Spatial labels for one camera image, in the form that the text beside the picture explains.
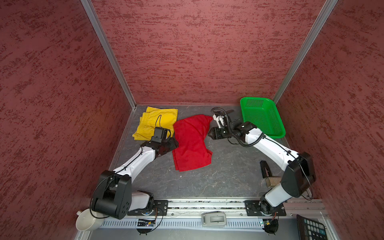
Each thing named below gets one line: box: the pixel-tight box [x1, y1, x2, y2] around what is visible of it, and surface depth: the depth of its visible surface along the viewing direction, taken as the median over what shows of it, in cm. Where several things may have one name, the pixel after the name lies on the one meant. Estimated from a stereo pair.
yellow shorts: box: [132, 106, 179, 141], surface depth 109 cm
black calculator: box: [296, 214, 328, 240], surface depth 69 cm
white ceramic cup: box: [75, 208, 104, 232], surface depth 65 cm
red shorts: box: [172, 114, 214, 172], surface depth 94 cm
